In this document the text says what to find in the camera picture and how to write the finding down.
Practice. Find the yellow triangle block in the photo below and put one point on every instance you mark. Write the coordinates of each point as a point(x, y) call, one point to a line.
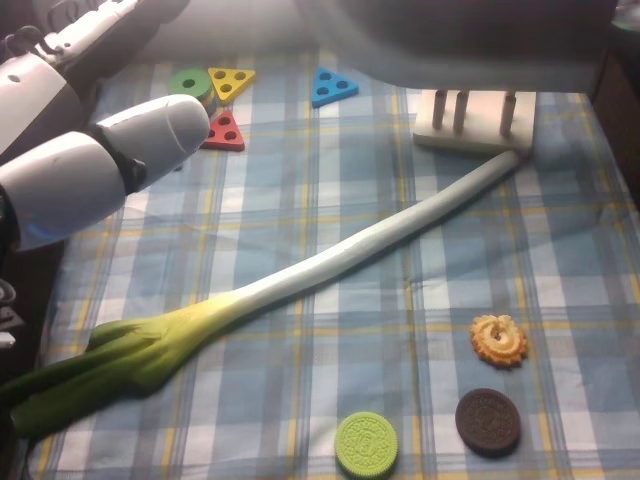
point(230, 81)

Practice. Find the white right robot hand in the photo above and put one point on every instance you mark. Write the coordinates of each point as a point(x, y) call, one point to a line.
point(629, 12)

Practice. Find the long green leek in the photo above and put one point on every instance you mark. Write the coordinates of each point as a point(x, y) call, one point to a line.
point(325, 260)

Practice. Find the yellow butter cookie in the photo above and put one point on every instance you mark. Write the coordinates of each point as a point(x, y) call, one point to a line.
point(497, 345)

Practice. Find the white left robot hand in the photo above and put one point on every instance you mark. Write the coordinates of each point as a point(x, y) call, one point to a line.
point(75, 180)

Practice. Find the brown chocolate sandwich cookie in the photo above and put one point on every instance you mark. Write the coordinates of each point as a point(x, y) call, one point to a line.
point(487, 422)

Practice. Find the wooden peg board base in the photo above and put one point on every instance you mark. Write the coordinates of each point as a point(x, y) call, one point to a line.
point(470, 140)

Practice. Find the red triangle block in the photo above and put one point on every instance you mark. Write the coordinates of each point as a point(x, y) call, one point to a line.
point(225, 146)

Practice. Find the green sandwich cookie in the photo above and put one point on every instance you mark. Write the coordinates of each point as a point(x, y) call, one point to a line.
point(366, 445)

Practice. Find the blue triangle block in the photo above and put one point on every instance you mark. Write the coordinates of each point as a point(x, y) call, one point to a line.
point(332, 84)

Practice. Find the blue plaid cloth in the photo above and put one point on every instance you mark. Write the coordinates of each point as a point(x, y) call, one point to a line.
point(350, 200)

